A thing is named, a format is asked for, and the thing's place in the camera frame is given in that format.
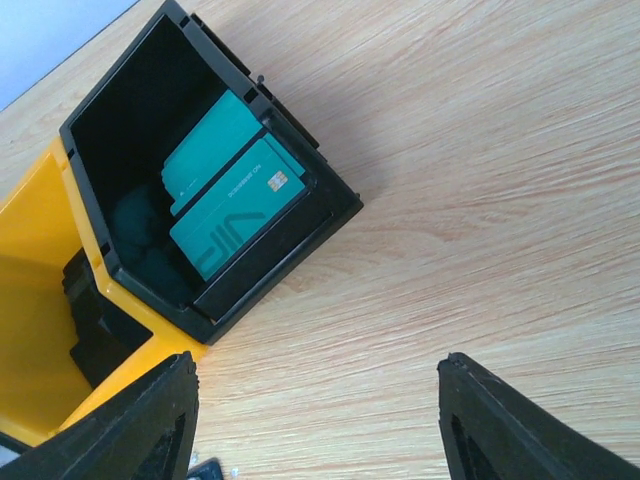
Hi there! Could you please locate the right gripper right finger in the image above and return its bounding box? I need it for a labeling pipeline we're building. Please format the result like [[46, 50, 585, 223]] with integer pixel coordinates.
[[437, 352, 639, 480]]

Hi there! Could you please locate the black bin right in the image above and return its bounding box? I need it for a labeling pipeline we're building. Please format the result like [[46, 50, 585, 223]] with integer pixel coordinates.
[[60, 1, 362, 344]]

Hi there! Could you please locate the teal card stack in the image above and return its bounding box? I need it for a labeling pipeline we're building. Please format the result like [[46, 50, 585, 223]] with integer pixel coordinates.
[[161, 91, 306, 280]]

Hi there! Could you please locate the dark blue card holder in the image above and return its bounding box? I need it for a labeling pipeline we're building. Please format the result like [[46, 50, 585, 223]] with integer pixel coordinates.
[[186, 458, 224, 480]]

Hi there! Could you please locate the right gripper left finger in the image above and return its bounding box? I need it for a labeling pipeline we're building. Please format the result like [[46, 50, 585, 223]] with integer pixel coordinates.
[[1, 352, 199, 479]]

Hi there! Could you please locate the black card stack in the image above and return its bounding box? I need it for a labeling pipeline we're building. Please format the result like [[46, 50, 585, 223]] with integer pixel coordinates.
[[62, 250, 152, 388]]

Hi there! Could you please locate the yellow bin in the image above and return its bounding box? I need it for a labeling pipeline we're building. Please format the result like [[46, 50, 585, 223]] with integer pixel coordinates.
[[1, 138, 208, 447]]

